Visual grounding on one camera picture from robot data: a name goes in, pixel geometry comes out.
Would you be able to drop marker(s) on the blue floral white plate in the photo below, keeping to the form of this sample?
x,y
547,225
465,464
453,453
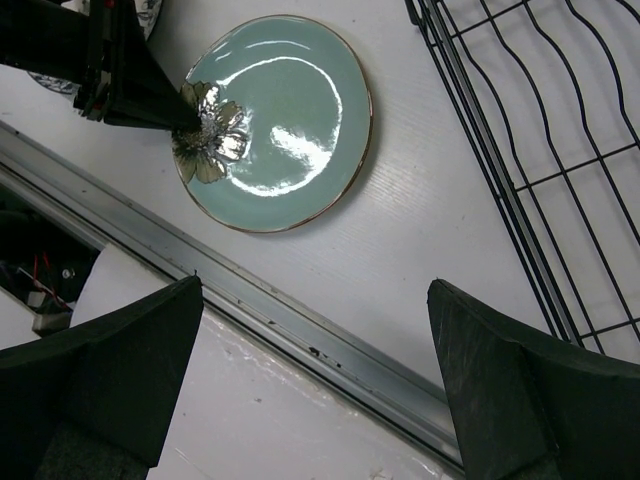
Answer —
x,y
147,11

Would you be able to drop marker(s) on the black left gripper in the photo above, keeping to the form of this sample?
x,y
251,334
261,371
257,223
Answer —
x,y
105,51

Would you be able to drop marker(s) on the light teal flower plate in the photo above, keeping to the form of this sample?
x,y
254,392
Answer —
x,y
287,120

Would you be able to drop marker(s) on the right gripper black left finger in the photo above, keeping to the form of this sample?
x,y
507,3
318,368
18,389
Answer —
x,y
96,401

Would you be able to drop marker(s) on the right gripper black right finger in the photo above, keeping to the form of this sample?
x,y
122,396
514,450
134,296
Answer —
x,y
526,405

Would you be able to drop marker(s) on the aluminium table rail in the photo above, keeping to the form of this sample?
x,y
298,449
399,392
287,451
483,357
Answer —
x,y
402,400

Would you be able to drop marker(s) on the white foil cover panel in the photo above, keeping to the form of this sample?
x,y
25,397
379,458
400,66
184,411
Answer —
x,y
116,280

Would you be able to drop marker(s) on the black wire dish rack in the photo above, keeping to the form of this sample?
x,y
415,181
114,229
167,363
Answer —
x,y
547,94

